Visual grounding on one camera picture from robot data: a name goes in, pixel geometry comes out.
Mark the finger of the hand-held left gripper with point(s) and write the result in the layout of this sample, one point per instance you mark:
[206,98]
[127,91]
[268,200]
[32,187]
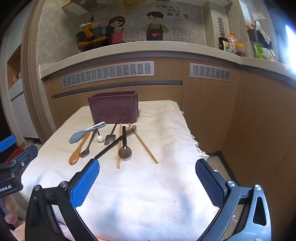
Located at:
[7,143]
[27,154]

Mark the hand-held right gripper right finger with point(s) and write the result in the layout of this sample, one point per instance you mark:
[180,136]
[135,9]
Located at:
[209,182]

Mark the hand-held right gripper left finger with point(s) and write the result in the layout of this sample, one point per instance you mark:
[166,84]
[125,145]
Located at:
[85,183]

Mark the wooden spoon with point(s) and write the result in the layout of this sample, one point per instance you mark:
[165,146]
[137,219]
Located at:
[75,157]

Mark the grey metal spoon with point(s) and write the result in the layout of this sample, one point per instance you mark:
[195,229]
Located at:
[85,153]

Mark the wooden chopstick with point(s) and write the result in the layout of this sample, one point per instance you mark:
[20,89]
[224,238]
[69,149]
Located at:
[148,150]
[119,160]

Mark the blue plastic spoon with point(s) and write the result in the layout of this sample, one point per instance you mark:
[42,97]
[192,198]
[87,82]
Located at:
[77,137]

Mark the small white round scoop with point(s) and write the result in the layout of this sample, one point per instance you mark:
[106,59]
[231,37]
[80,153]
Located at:
[100,138]

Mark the dark brown spoon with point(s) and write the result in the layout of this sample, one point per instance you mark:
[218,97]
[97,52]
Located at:
[124,153]

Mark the metal shovel-shaped spoon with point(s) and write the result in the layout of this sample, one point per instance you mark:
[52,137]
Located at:
[109,139]

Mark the maroon plastic utensil box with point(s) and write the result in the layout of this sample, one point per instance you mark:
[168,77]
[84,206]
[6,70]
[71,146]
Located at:
[113,109]

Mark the person's left hand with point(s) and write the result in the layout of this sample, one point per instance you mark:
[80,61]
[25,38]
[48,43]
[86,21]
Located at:
[10,216]

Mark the pale fabric slipper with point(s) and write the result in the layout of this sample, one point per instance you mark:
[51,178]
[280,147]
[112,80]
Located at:
[32,143]

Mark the red door mat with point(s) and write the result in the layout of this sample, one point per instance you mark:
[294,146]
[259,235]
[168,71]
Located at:
[16,154]

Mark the white shelf cabinet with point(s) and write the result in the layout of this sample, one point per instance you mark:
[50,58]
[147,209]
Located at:
[18,97]

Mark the white table cloth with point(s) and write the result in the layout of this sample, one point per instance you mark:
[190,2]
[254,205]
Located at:
[143,185]

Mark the short grey vent grille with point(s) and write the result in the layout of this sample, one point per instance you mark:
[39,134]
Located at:
[209,71]

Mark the long grey vent grille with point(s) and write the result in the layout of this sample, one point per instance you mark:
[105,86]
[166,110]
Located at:
[106,73]

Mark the black pot yellow trim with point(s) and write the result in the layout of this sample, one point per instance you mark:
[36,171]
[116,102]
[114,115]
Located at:
[92,42]

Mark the yellow-lidded red jar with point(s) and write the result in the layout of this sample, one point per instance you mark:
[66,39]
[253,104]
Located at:
[240,50]

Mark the dark sauce bottle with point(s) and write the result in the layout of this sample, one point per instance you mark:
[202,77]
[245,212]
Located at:
[223,44]

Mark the green plastic bag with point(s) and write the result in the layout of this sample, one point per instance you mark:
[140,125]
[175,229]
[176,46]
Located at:
[260,52]

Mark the beige stone countertop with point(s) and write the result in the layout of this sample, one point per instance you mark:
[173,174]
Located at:
[161,49]

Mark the clear plastic bottle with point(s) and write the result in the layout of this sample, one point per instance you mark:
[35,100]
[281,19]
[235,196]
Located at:
[232,41]

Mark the checked hanging cloth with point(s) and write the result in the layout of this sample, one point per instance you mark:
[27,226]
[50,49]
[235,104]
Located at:
[266,40]

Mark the range hood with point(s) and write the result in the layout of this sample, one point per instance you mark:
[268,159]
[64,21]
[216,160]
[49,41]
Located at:
[78,5]

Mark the white ladle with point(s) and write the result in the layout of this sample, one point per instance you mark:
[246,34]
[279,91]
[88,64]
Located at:
[257,25]

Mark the black wall utensil holder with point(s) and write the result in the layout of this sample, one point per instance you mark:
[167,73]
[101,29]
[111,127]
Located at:
[252,36]

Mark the grey wall vent panel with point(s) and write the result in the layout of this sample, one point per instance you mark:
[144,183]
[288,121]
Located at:
[220,25]

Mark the cartoon wall poster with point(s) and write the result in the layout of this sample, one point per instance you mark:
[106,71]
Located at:
[153,25]

